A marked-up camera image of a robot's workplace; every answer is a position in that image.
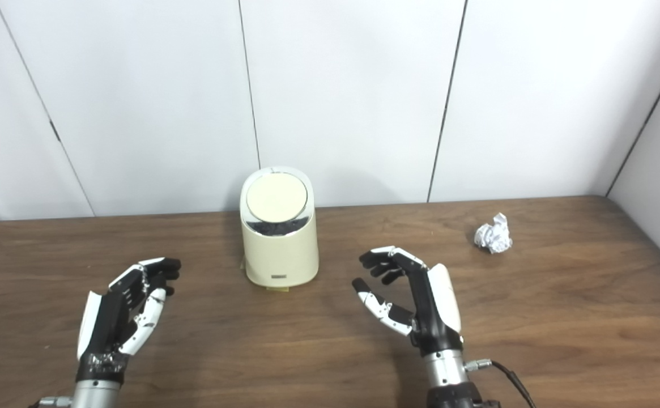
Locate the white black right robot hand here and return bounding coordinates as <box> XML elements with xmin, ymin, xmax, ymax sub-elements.
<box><xmin>352</xmin><ymin>246</ymin><xmax>465</xmax><ymax>356</ymax></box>

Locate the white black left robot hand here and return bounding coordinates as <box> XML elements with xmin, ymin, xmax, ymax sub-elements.
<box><xmin>76</xmin><ymin>257</ymin><xmax>182</xmax><ymax>385</ymax></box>

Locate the white paper ball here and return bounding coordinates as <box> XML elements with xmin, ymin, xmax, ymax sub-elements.
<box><xmin>474</xmin><ymin>212</ymin><xmax>513</xmax><ymax>254</ymax></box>

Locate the cream round bin lid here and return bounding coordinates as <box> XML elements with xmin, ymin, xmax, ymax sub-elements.
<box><xmin>246</xmin><ymin>172</ymin><xmax>309</xmax><ymax>223</ymax></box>

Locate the cream-colored bin body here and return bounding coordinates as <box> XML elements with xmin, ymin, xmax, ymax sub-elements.
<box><xmin>240</xmin><ymin>166</ymin><xmax>320</xmax><ymax>288</ymax></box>

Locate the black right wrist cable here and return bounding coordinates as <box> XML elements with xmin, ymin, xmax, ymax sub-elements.
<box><xmin>465</xmin><ymin>358</ymin><xmax>538</xmax><ymax>408</ymax></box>

